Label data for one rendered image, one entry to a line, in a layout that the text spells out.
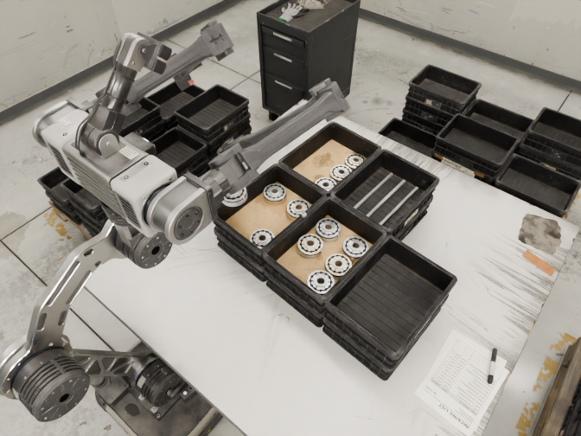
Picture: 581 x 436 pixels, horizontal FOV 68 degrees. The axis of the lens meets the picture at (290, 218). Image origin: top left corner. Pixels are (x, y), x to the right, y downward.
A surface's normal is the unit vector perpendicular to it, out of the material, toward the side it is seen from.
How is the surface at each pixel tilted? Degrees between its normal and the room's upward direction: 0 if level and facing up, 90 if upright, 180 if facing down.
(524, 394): 0
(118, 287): 0
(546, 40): 90
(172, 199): 0
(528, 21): 90
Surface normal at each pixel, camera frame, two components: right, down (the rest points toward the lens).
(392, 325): 0.00, -0.64
